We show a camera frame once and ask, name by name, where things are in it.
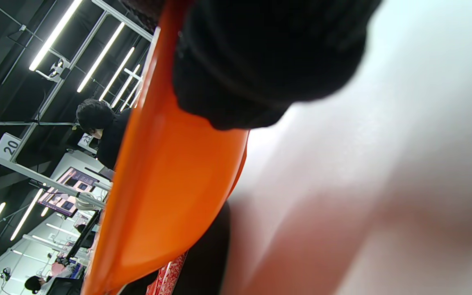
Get person's right hand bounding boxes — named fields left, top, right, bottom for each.
left=119, top=0, right=384, bottom=131

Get orange plastic bowl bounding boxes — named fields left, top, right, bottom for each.
left=81, top=0, right=250, bottom=295

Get black cast iron pan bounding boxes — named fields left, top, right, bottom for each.
left=119, top=201, right=231, bottom=295

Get red marbled meat slices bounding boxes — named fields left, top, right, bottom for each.
left=146, top=251, right=188, bottom=295

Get ceiling light strips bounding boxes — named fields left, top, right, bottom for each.
left=0, top=0, right=142, bottom=256

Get wall display screen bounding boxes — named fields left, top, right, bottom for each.
left=36, top=166, right=100, bottom=218

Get white metal frame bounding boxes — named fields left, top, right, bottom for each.
left=0, top=0, right=161, bottom=207

